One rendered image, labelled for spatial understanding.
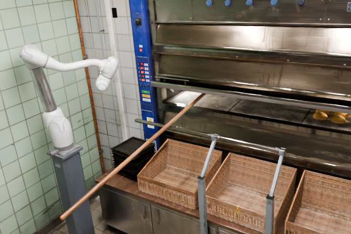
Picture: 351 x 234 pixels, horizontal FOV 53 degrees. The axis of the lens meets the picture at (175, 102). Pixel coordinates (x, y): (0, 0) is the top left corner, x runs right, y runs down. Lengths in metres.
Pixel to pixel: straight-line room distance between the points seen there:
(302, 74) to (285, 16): 0.41
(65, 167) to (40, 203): 0.77
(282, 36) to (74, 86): 2.03
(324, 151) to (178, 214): 1.17
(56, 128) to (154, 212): 1.03
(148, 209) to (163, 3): 1.67
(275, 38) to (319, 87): 0.44
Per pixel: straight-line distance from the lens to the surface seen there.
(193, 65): 2.84
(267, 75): 2.59
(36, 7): 3.26
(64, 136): 2.84
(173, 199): 2.84
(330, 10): 2.42
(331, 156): 2.70
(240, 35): 2.60
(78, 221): 3.21
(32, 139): 3.35
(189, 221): 2.80
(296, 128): 2.67
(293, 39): 2.48
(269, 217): 2.35
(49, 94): 2.96
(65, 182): 3.01
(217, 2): 2.65
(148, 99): 3.16
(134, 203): 3.08
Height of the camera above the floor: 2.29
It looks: 21 degrees down
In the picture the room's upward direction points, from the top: 4 degrees counter-clockwise
